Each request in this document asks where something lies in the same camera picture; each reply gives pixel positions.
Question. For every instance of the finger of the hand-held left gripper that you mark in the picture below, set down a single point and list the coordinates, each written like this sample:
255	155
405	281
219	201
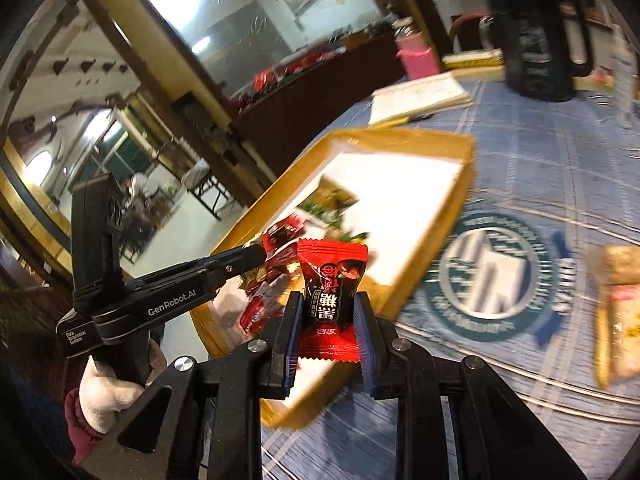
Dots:
240	258

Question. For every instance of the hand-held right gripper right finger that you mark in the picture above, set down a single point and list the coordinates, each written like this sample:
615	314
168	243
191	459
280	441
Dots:
362	345

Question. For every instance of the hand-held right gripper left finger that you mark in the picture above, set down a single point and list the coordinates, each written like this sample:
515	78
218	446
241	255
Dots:
292	355

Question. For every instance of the dark red candy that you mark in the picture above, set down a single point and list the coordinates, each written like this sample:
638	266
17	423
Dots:
282	232

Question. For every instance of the bright red candy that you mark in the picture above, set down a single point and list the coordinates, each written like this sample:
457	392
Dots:
260	305

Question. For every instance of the red and black candy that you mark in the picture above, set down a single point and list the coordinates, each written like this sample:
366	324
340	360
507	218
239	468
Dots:
327	300

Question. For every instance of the yellow tray white liner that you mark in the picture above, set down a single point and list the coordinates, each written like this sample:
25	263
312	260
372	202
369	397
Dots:
400	185

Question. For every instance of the person's left forearm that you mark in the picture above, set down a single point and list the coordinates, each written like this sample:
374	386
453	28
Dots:
80	425

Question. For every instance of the person's left hand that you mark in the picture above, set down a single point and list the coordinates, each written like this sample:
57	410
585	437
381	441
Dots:
107	395

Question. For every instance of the wooden cabinet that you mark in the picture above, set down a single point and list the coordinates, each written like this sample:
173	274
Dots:
310	95

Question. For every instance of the yellow pen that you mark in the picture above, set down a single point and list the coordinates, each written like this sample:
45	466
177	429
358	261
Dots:
400	120

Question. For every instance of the white notebook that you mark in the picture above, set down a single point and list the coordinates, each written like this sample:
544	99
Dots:
420	97

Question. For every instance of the pale yellow biscuit packet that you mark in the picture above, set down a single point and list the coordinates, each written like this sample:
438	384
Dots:
620	310

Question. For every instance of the yellow green book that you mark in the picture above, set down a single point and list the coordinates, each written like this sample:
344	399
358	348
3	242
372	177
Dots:
472	59

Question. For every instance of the wooden chair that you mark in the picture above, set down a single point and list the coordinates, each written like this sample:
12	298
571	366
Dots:
465	30

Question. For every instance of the black electric kettle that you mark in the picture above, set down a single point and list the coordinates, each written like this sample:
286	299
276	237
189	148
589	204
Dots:
535	45

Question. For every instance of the white spray bottle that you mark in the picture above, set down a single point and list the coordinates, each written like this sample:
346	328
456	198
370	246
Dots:
627	85

